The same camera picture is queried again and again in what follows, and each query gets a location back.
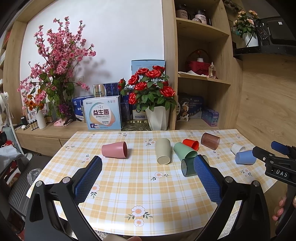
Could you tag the brown translucent cup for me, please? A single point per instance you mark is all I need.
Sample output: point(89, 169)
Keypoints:
point(210, 141)

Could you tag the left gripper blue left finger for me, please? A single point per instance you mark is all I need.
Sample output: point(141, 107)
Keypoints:
point(85, 178)

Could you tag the low wooden cabinet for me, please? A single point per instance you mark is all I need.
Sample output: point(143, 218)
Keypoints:
point(48, 141)

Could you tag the dark blue gift box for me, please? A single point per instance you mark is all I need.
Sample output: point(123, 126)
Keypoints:
point(106, 89)

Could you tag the white vase orange flowers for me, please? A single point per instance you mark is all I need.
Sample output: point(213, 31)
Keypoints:
point(37, 103)

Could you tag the beige plastic cup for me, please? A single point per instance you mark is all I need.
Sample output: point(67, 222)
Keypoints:
point(163, 151)

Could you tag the red plastic cup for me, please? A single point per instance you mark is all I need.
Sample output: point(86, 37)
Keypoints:
point(191, 143)

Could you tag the purple box on shelf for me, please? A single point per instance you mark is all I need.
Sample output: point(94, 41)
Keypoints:
point(210, 117)

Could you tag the pink roses in white pot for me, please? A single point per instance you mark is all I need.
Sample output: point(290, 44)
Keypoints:
point(245, 27)

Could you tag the yellow plaid floral tablecloth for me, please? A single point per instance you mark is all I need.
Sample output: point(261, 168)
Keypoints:
point(134, 195)

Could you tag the small glass perfume bottle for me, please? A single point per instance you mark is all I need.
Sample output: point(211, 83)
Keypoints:
point(212, 71)

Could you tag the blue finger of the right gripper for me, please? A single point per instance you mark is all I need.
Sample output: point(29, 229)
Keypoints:
point(261, 154)
point(283, 149)

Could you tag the pink ceramic jar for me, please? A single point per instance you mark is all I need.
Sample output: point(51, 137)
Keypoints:
point(200, 16)

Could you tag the person's right hand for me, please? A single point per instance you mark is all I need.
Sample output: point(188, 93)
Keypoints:
point(278, 211)

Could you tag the wooden shelf unit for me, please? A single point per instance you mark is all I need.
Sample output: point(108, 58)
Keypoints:
point(182, 36)

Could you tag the light blue probiotic box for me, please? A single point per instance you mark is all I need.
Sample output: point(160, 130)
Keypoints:
point(103, 113)

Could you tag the dark teal translucent cup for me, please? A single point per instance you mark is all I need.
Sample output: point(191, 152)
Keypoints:
point(193, 166)

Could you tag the dark blue snack box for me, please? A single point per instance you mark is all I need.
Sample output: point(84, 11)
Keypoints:
point(189, 106)

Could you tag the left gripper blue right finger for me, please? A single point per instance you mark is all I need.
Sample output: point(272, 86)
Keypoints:
point(207, 178)

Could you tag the pink plastic cup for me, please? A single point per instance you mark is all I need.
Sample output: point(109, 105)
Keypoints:
point(115, 150)

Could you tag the red basket on shelf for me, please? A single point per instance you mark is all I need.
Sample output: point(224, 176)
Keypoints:
point(198, 62)

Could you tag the pink cherry blossom arrangement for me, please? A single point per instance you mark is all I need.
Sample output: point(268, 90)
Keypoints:
point(61, 51)

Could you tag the red roses in white pot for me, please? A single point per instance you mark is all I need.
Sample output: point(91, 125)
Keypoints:
point(149, 91)

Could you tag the small white plastic cup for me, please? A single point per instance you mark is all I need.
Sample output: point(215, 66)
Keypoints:
point(237, 148)

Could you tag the blue plastic cup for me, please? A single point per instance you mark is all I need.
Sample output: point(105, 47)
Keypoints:
point(245, 158)

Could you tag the light green plastic cup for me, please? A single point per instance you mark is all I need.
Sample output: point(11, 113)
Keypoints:
point(183, 151)

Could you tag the blue tissue pack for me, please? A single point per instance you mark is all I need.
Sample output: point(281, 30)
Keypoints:
point(78, 106)

